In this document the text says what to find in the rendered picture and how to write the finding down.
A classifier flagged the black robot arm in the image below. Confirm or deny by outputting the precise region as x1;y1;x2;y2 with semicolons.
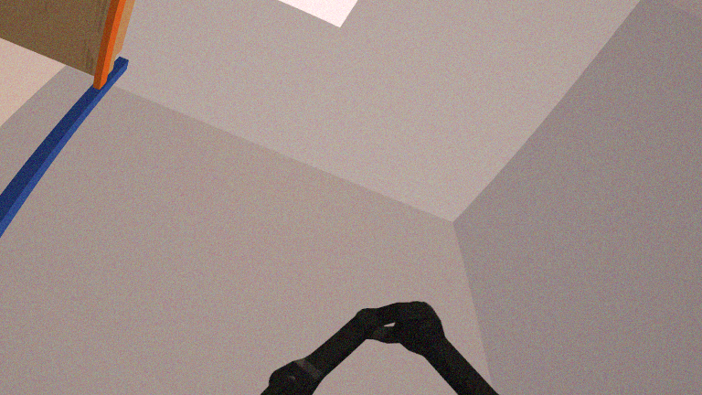
261;301;499;395

